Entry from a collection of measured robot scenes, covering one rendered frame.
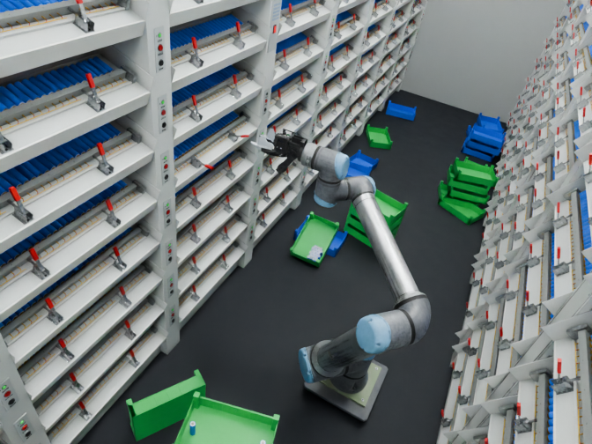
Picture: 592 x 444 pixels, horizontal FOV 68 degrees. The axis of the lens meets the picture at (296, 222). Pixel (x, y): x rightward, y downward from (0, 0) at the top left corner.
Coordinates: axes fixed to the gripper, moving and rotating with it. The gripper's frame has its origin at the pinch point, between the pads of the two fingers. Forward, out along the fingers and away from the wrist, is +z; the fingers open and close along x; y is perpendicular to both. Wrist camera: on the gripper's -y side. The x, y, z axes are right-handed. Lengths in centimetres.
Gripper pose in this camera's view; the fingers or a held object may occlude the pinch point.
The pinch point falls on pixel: (257, 141)
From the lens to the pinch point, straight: 174.2
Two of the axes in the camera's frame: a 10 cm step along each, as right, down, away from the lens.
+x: -4.4, 5.3, -7.3
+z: -8.9, -3.6, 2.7
